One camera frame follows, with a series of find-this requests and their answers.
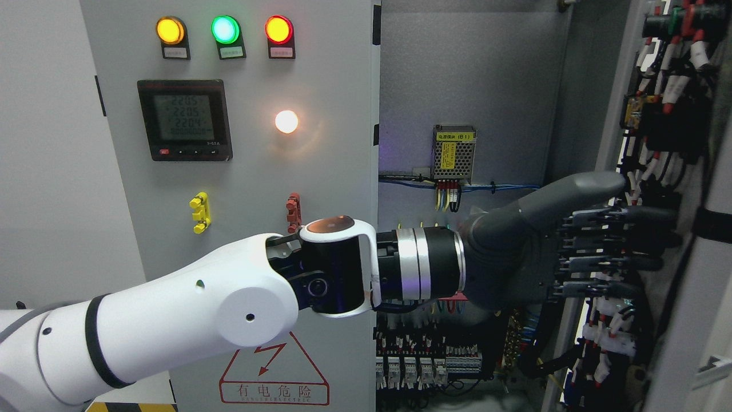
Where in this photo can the grey cabinet door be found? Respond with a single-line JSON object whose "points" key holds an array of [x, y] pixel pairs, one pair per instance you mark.
{"points": [[328, 74], [645, 94]]}

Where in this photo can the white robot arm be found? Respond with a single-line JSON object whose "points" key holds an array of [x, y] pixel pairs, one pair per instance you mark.
{"points": [[243, 294]]}

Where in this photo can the perforated metal power supply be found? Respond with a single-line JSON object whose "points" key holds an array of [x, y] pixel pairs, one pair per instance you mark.
{"points": [[453, 149]]}

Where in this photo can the white glowing indicator lamp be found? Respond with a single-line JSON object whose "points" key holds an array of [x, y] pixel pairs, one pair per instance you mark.
{"points": [[286, 121]]}

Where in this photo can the lower relay terminal row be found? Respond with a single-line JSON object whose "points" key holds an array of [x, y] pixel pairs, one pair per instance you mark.
{"points": [[427, 358]]}

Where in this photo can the red electric hazard warning sticker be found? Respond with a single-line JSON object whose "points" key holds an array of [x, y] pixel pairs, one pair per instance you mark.
{"points": [[280, 373]]}

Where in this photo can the red indicator lamp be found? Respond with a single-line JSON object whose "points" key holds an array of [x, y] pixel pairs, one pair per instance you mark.
{"points": [[279, 29]]}

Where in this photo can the black digital power meter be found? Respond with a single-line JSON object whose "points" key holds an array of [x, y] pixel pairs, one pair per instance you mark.
{"points": [[186, 119]]}

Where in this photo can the green indicator lamp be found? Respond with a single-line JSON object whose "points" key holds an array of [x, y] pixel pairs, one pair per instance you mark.
{"points": [[225, 29]]}

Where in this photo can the yellow indicator lamp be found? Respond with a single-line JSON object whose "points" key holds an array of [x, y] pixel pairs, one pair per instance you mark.
{"points": [[170, 30]]}

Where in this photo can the red terminal post block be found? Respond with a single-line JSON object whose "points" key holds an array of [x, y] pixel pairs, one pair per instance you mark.
{"points": [[293, 208]]}

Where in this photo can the yellow terminal post block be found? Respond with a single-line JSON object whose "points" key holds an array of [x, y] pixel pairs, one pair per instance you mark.
{"points": [[201, 212]]}

